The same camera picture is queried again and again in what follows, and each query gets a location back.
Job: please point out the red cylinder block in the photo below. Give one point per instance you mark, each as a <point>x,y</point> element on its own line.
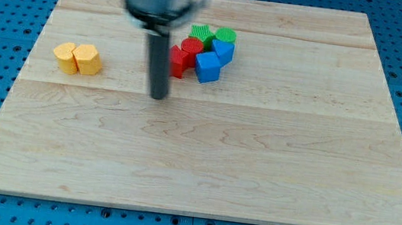
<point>192,46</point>

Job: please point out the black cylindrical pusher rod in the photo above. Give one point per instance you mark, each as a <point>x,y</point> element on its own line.
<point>158,60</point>

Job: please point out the blue triangle block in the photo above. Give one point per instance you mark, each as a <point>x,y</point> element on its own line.
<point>224,51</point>

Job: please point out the green cylinder block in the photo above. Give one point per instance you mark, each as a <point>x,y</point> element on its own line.
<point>226,34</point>

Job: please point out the yellow hexagon block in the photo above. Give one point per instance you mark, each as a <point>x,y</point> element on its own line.
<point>87,59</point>

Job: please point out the red pentagon block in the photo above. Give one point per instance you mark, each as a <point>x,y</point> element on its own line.
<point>178,61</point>

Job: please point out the green star block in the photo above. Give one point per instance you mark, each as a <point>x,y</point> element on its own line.
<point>204,34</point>

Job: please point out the light wooden board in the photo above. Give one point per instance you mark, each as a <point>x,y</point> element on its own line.
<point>300,128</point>

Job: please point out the yellow heart block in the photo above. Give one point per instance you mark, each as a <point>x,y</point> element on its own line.
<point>65,59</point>

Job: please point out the blue cube block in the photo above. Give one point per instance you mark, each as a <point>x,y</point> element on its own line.
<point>207,67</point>

